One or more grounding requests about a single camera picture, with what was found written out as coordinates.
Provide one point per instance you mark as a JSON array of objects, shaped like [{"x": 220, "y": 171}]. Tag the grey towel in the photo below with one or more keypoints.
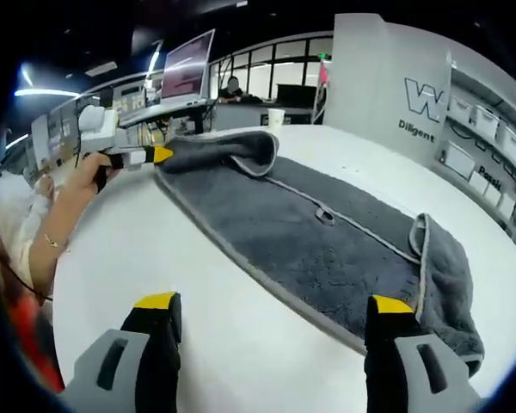
[{"x": 309, "y": 241}]

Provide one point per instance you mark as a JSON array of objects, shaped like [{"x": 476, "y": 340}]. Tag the person's left hand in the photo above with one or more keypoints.
[{"x": 84, "y": 176}]

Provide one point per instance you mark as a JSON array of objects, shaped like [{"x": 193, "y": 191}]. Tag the standing desk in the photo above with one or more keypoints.
[{"x": 167, "y": 112}]

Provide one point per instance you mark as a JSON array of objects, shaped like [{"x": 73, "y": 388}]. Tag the ceiling light bar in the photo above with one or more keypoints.
[{"x": 43, "y": 91}]

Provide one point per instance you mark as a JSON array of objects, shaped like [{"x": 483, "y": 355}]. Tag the pink screen monitor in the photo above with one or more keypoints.
[{"x": 187, "y": 64}]

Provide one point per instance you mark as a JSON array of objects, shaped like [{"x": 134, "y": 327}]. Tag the grey counter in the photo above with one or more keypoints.
[{"x": 241, "y": 115}]

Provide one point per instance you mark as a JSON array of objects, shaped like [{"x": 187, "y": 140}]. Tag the person's red clothing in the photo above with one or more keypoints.
[{"x": 34, "y": 344}]

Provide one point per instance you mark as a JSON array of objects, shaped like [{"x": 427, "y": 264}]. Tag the person's cream clothing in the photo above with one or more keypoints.
[{"x": 17, "y": 232}]

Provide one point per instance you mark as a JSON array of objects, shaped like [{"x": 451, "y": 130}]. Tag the white paper cup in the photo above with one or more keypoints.
[{"x": 276, "y": 118}]

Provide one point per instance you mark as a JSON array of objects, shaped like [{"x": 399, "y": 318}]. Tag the black monitor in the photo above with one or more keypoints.
[{"x": 296, "y": 99}]

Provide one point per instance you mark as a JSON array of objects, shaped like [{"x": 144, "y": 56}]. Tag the pink flag on pole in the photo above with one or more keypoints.
[{"x": 324, "y": 71}]

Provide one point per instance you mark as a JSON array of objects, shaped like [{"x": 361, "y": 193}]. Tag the metal shelf rack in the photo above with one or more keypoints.
[{"x": 490, "y": 142}]

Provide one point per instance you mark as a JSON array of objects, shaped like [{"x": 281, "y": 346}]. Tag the row of white storage bins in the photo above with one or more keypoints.
[{"x": 486, "y": 120}]

